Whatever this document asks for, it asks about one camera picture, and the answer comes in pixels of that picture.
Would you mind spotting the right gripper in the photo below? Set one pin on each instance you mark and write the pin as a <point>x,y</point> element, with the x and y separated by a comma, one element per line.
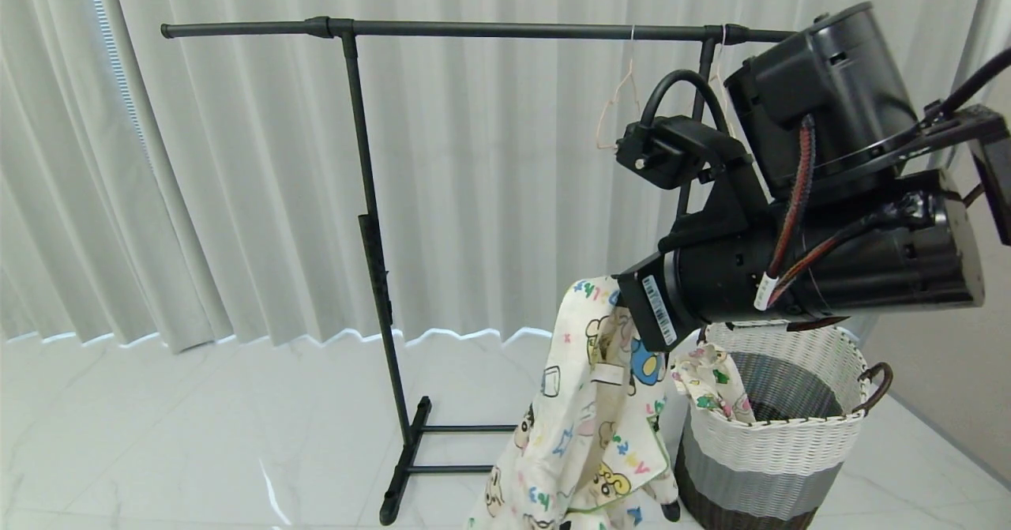
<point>727,277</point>

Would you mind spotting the cream printed garment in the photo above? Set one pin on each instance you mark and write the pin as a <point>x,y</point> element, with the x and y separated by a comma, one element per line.
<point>584,435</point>
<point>711,384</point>

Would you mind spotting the pink clothes hanger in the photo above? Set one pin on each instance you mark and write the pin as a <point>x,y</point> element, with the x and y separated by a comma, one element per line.
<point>719,72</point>
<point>629,80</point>

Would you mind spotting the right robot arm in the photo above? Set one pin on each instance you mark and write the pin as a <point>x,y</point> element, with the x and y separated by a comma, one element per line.
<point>837,95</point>

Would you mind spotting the white laundry basket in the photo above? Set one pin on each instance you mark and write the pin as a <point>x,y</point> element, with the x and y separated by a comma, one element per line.
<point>782,435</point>

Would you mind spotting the black clothes rack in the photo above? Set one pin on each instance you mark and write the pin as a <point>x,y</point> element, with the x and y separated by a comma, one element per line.
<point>371,198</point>

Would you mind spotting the white curtain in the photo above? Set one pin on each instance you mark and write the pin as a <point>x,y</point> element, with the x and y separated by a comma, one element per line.
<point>237,159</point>

